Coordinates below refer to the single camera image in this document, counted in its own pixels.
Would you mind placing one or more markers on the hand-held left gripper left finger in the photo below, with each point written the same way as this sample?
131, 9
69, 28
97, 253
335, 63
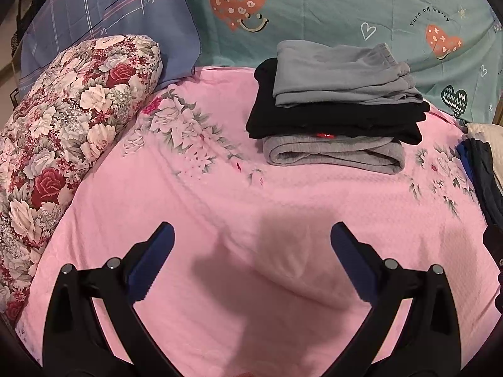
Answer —
155, 259

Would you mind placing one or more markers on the pile of dark clothes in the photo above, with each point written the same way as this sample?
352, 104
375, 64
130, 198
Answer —
489, 180

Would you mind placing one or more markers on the folded grey pants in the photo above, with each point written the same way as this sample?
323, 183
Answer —
334, 153

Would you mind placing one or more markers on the blue-grey fleece pants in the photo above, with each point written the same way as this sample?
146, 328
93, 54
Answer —
334, 74

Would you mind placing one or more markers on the floral red white pillow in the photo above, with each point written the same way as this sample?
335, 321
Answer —
59, 145

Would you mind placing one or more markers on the pink floral bedsheet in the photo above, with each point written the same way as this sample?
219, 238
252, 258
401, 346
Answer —
235, 204

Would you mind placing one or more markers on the blue plaid pillow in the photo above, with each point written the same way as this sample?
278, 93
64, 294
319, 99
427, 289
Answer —
118, 4

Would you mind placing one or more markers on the folded black pants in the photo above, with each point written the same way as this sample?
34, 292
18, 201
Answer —
314, 119

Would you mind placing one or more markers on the dark cloth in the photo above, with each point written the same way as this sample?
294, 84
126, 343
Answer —
495, 275

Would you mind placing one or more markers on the cream cloth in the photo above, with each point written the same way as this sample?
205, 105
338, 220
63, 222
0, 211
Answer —
487, 131

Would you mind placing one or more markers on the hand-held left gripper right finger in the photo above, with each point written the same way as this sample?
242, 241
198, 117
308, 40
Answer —
349, 259

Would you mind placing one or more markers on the teal heart print blanket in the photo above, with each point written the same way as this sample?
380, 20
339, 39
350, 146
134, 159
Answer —
334, 4

